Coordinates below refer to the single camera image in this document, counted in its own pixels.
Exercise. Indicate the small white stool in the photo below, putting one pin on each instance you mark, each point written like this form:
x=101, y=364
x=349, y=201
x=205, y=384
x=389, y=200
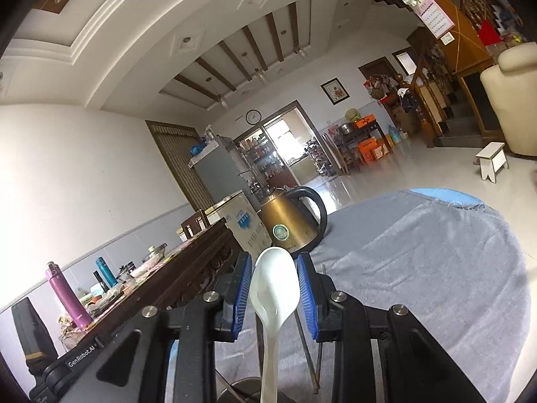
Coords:
x=491, y=160

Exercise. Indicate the brown wooden door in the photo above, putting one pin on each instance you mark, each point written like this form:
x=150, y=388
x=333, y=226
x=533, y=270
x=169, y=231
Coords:
x=176, y=159

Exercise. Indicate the gold electric kettle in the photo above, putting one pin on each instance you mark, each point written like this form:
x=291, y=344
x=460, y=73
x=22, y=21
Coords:
x=289, y=222

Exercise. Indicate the grey refrigerator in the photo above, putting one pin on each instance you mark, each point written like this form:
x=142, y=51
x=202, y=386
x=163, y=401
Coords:
x=222, y=172

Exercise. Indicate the clear water jug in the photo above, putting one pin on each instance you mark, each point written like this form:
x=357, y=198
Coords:
x=395, y=135

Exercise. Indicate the dark wooden side table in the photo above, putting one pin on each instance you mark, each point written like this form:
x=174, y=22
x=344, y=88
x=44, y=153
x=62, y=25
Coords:
x=360, y=132

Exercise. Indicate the steel mixing bowl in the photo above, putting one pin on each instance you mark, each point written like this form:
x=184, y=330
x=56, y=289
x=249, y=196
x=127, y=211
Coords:
x=346, y=129

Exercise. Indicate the slim black bottle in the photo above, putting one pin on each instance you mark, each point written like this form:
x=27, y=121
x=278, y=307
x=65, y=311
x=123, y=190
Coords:
x=100, y=280

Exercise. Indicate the pink wall calendar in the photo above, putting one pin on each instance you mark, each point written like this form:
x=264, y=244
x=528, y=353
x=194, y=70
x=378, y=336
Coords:
x=436, y=16

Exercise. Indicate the white plastic spoon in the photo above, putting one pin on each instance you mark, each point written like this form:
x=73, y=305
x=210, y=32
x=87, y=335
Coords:
x=272, y=285

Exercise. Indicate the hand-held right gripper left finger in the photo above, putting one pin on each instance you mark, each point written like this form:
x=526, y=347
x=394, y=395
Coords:
x=242, y=298

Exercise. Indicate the teal thermos bottle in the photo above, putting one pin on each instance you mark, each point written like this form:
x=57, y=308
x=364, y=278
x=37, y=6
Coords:
x=107, y=273

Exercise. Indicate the round wall clock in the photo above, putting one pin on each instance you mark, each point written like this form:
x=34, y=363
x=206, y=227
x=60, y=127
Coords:
x=253, y=116

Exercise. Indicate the cream leather sofa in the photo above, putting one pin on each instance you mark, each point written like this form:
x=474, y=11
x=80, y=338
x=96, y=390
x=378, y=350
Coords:
x=516, y=92

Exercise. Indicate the flat orange box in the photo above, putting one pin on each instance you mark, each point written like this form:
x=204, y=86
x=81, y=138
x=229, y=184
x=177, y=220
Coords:
x=364, y=121

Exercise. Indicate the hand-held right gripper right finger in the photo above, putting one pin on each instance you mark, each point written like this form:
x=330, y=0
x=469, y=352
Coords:
x=305, y=302

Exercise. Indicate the white chest freezer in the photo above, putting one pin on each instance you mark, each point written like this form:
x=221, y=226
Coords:
x=222, y=209

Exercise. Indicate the wooden chair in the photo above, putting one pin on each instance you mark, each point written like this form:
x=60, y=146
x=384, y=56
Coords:
x=195, y=223

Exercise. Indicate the white and blue carton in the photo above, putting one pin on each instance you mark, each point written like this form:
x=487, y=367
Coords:
x=245, y=226

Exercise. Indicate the large orange box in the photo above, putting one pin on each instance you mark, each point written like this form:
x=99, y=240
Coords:
x=368, y=151

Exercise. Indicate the framed flower picture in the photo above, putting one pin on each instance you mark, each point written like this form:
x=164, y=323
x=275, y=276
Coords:
x=334, y=91

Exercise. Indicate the metal chopstick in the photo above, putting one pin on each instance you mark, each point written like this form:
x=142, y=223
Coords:
x=320, y=348
x=305, y=352

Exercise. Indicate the grey table cloth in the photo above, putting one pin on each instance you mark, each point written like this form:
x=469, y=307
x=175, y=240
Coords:
x=419, y=268

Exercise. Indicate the purple thermos bottle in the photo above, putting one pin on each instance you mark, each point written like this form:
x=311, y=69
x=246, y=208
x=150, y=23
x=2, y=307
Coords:
x=69, y=298

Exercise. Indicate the metal utensil holder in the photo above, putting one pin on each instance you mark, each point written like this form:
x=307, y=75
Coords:
x=241, y=392

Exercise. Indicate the carved wooden table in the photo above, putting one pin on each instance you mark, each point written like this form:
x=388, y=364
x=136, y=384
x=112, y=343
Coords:
x=180, y=277

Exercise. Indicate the blue bag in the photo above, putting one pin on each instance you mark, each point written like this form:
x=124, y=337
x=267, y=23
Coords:
x=199, y=149

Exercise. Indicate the blue table cover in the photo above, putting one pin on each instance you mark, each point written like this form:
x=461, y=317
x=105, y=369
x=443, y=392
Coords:
x=453, y=195

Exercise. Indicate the wooden staircase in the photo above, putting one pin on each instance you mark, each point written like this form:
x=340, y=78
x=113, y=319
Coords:
x=436, y=105

